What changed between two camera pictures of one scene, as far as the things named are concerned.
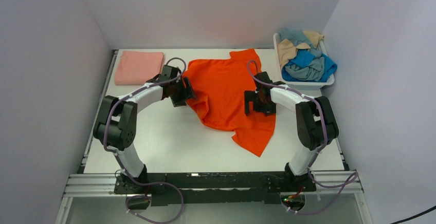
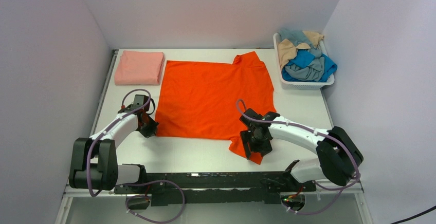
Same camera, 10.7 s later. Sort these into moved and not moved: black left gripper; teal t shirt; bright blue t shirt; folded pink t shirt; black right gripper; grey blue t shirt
Moved: black left gripper; black right gripper
Not moved: teal t shirt; bright blue t shirt; folded pink t shirt; grey blue t shirt
